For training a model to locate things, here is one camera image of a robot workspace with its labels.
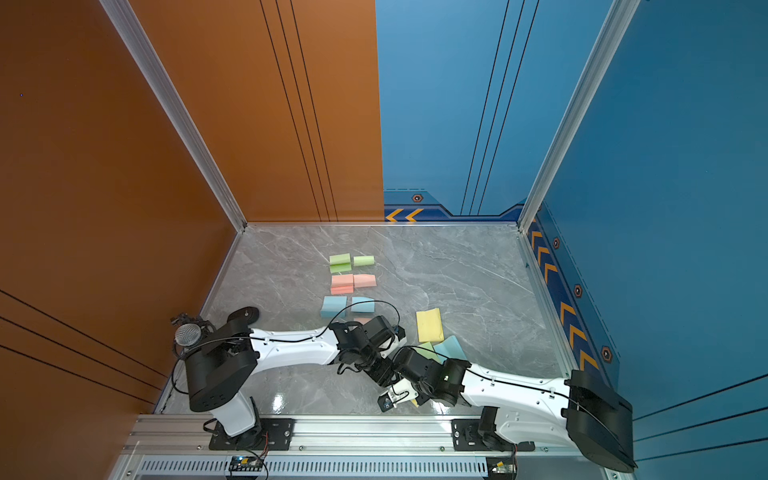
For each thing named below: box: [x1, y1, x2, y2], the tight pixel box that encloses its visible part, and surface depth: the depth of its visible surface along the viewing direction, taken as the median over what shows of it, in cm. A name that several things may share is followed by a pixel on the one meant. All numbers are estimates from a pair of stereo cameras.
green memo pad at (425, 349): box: [412, 342, 442, 365], surface depth 63 cm
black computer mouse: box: [227, 306, 260, 325], surface depth 95 cm
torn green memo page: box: [353, 255, 375, 266], surface depth 111 cm
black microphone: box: [170, 313, 216, 358], surface depth 69 cm
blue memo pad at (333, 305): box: [320, 296, 348, 317], surface depth 99 cm
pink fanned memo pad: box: [331, 274, 354, 295], surface depth 104 cm
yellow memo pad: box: [416, 308, 445, 343], surface depth 93 cm
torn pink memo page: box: [354, 274, 377, 288], surface depth 105 cm
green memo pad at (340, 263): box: [329, 253, 352, 273], surface depth 108 cm
